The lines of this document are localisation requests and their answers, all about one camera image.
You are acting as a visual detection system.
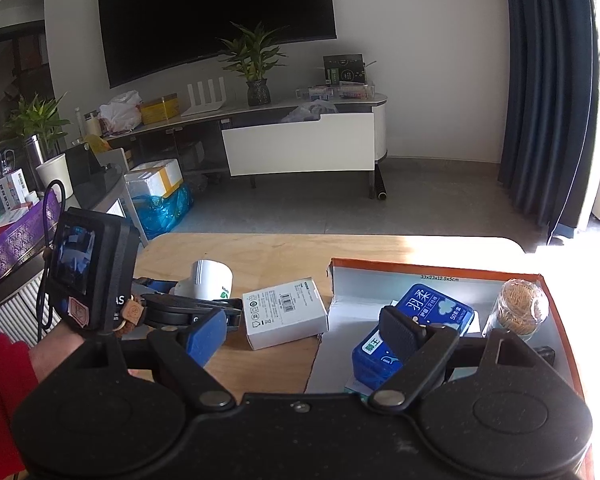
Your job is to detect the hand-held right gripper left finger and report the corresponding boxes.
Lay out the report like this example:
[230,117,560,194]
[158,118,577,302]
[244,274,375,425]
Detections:
[67,309,236,411]

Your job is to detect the white paper cup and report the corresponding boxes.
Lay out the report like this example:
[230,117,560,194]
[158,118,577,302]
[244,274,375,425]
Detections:
[35,154,74,201]

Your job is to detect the grey plastic bag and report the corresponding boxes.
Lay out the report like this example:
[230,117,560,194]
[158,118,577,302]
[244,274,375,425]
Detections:
[280,100,338,123]

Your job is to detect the blue plastic bag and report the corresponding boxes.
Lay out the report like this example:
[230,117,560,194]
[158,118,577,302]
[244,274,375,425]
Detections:
[130,185,195,240]

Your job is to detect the long television cabinet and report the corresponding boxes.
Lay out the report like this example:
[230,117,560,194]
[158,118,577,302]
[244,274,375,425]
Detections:
[102,91,388,201]

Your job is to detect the black wall television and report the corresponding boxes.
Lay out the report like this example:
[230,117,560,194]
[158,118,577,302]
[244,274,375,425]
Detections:
[97,0,338,88]

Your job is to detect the leafy green potted plant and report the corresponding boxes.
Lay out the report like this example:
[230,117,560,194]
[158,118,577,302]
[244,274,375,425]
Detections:
[2,92,73,156]

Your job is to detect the black phone stand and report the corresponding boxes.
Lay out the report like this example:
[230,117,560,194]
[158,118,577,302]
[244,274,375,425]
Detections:
[64,142,112,196]

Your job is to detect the clear plastic organiser boxes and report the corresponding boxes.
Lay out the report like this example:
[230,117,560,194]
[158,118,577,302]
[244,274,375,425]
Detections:
[296,84,376,102]

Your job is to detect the small white cardboard box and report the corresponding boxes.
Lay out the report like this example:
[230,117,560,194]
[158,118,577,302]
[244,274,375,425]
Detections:
[241,276,329,351]

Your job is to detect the orange cardboard box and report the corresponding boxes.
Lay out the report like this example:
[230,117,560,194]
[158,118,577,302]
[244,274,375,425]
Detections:
[304,257,595,480]

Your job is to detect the clear toothpick jar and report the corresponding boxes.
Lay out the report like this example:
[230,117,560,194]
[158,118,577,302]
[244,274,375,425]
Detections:
[481,279,551,343]

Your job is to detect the black ribbed tube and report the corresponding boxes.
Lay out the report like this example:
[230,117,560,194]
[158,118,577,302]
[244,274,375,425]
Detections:
[371,165,389,202]

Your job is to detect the yellow tin box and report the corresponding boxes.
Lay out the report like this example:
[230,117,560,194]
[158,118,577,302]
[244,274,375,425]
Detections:
[139,94,179,125]

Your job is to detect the white router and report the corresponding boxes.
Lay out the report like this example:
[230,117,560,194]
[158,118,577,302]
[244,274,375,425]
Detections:
[181,76,228,117]

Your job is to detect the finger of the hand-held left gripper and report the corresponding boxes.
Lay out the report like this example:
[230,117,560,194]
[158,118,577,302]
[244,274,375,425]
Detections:
[132,276,181,297]
[140,294,244,332]

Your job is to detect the purple patterned tray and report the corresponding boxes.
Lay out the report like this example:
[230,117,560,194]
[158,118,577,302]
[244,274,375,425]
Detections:
[0,190,63,286]

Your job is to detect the person's left forearm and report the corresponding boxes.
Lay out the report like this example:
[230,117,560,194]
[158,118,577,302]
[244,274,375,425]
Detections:
[0,330,88,480]

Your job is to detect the white plastic bag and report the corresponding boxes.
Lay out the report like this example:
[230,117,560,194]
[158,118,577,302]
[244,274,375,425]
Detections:
[99,91,143,133]

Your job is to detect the potted plant in dark vase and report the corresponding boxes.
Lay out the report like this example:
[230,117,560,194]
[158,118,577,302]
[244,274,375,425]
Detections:
[216,22,288,107]

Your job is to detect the dark green box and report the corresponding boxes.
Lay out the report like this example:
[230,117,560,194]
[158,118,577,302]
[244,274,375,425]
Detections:
[323,54,367,87]

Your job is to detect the white yellow cardboard box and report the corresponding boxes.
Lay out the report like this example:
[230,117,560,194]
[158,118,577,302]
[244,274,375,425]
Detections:
[124,159,184,198]

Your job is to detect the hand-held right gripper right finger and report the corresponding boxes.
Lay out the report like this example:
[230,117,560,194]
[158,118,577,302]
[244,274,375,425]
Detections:
[369,305,573,408]

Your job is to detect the dark blue curtain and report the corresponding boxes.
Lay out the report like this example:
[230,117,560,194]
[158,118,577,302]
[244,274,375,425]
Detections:
[497,0,600,233]

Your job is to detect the white plug-in mosquito heater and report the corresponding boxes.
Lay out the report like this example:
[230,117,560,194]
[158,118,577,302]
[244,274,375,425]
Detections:
[174,259,234,302]

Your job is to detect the red flat box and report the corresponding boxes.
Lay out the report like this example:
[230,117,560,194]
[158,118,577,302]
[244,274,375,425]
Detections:
[0,210,26,241]

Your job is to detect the teal white bandage box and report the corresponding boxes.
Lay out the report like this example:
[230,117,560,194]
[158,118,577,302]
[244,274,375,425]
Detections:
[344,377,376,401]

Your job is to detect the blue dental floss box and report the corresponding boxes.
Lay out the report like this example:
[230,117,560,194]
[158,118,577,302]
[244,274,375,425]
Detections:
[351,283,476,391]

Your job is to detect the stainless steel tumbler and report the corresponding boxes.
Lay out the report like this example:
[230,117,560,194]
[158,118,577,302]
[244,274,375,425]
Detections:
[24,135,51,191]

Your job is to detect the dark wooden shelving unit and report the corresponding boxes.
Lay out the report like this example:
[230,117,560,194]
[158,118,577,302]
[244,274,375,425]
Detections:
[0,25,48,161]

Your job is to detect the white blue medicine box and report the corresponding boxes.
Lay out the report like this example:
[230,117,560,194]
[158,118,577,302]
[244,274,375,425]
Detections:
[0,169,33,211]

